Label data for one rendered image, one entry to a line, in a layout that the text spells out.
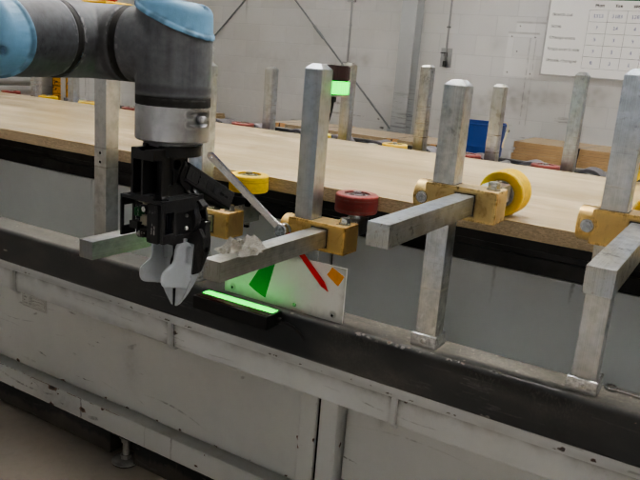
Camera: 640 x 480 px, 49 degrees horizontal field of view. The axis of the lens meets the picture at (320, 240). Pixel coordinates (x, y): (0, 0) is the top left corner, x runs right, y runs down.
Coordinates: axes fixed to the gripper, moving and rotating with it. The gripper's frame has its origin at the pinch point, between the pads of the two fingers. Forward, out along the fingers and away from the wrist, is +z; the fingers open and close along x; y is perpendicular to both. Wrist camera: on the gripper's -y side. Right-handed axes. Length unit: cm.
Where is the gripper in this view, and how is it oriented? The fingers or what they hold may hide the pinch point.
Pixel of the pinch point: (179, 293)
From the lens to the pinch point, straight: 95.7
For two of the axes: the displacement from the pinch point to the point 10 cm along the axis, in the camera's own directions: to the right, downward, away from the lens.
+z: -0.8, 9.7, 2.4
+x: 8.5, 1.9, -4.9
